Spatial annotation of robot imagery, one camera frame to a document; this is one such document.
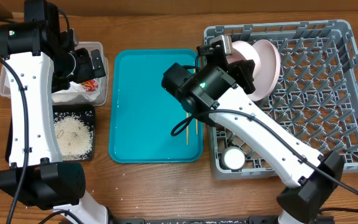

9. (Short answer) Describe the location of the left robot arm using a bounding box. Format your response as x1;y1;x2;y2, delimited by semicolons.
0;1;115;223

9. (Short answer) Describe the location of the pile of rice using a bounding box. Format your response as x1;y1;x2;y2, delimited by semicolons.
54;112;94;161

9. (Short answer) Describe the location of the wooden chopstick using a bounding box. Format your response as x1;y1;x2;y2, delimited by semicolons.
186;112;190;146
193;68;198;135

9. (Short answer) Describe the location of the white napkin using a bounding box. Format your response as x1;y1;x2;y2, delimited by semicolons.
52;82;101;103

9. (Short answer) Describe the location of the clear plastic waste bin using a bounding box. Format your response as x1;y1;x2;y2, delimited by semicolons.
0;42;108;110

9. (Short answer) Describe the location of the black plastic tray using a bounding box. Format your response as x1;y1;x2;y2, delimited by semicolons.
4;103;96;162

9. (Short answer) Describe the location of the red sauce packet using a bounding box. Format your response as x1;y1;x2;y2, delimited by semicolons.
81;79;99;92

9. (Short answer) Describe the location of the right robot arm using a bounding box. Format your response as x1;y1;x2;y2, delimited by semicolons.
162;35;344;223

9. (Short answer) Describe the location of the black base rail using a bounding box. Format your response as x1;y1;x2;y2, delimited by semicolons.
107;214;335;224

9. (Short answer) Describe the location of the large white plate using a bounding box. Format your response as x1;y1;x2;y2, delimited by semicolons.
248;40;281;101

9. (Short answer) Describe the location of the grey dishwasher rack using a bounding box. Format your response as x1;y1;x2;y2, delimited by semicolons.
203;20;358;173

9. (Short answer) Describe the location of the small pink-white bowl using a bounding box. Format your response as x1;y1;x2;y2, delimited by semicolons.
226;40;261;80

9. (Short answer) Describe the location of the left wooden chopstick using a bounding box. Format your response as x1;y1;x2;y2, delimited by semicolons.
186;112;190;146

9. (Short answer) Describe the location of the right wooden chopstick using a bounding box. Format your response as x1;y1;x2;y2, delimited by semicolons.
193;68;198;135

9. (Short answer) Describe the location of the white cup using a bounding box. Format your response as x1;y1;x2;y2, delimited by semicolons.
221;146;246;170

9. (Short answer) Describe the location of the teal serving tray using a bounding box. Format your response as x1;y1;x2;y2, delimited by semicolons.
109;49;204;164

